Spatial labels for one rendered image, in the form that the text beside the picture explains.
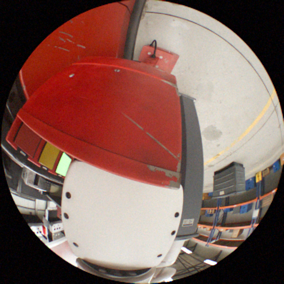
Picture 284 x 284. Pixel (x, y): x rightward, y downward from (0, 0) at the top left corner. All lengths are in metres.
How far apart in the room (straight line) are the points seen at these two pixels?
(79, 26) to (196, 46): 0.72
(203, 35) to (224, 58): 0.24
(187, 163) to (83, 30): 0.65
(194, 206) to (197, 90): 0.84
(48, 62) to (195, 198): 0.66
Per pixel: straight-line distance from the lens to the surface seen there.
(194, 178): 0.50
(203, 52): 0.86
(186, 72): 0.86
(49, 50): 0.26
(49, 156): 0.19
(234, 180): 2.30
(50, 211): 0.65
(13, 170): 1.01
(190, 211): 0.49
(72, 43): 0.31
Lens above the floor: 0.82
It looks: 32 degrees down
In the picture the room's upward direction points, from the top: 165 degrees counter-clockwise
